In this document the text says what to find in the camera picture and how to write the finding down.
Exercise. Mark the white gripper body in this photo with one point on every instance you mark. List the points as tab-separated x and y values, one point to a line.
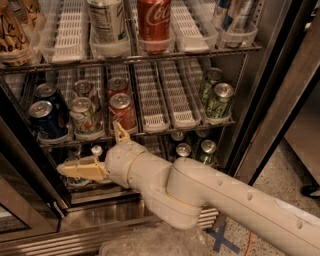
120	162

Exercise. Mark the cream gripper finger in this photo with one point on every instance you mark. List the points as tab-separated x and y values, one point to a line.
121	135
87	168

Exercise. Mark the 7up can white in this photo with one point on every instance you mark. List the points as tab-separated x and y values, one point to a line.
87	121
85	88

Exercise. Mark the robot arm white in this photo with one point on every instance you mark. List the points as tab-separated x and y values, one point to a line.
176	193

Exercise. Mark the bottom silver can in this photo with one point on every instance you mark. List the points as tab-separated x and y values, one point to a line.
75	182

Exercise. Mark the front red coke can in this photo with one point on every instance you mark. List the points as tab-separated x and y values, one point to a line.
121	108

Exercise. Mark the red coke can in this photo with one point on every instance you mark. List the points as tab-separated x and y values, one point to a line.
117	85
121	108

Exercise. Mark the rear red coke can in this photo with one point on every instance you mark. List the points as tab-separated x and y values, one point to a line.
117	85

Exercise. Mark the front blue pepsi can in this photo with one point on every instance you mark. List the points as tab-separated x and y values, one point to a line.
46	118

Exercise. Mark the blue pepsi can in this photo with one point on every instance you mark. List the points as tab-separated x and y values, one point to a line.
51	93
46	118
183	150

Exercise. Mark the bottom blue pepsi can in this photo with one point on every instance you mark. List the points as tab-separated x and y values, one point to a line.
183	150

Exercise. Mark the rear blue pepsi can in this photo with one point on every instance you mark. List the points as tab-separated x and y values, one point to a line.
51	93

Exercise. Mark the bottom green can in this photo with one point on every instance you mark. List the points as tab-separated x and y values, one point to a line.
207	152

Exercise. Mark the green can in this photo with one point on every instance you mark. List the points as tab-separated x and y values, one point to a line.
220	100
207	152
210	78

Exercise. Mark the front green can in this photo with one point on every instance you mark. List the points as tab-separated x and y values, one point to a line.
220	100

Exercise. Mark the rear green can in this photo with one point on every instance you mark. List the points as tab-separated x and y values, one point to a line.
210	78

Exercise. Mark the top shelf white can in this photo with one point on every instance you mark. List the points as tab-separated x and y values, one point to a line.
108	20

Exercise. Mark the top shelf coke can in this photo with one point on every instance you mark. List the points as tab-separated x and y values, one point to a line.
154	25

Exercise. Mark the top shelf lacroix can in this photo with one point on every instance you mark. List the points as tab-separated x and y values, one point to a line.
15	31

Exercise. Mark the top shelf silver blue can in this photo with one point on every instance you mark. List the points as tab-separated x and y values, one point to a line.
234	16

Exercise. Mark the fridge door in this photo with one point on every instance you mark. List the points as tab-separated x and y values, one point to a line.
275	84

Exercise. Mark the bubble wrap sheet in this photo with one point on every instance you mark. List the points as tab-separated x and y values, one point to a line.
162	240

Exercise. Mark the blue tape cross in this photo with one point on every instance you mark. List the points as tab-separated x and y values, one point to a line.
220	239

